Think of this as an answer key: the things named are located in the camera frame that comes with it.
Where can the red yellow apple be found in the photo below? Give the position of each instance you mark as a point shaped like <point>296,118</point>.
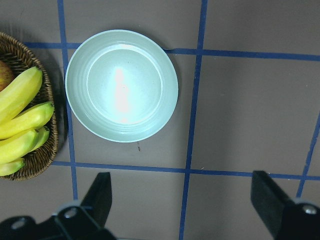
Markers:
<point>6,75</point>

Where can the pale green round plate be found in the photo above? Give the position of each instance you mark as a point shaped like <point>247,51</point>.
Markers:
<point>121,86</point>

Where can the brown wicker basket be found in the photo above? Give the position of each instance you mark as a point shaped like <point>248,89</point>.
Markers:
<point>19,58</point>

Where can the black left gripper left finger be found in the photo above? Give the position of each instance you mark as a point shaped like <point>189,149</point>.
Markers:
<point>98,199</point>

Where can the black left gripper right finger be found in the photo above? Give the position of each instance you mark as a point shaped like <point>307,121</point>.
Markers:
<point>269,201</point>

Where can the yellow banana bunch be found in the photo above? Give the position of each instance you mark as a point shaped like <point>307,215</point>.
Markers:
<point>19,127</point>

